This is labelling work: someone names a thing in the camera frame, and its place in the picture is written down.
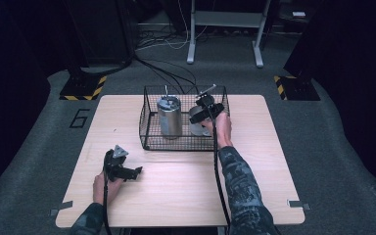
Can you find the black stand with striped base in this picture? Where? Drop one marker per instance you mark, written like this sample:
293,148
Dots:
297,88
83,86

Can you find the silver metal mug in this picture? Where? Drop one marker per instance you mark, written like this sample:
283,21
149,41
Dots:
196,129

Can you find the person's right hand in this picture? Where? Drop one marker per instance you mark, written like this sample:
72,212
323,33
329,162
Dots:
222,129

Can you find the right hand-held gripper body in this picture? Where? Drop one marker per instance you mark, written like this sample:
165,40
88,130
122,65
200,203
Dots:
209,103

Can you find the small white box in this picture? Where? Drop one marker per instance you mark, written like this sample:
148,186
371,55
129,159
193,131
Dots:
299,14

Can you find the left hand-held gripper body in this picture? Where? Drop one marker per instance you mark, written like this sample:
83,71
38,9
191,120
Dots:
114,164

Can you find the person's left hand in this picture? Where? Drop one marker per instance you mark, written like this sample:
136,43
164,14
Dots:
106,191

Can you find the white metal desk frame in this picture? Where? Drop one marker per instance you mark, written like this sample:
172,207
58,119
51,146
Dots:
228,19

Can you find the steel tumbler with straw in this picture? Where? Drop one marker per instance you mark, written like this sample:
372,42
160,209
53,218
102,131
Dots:
169,119

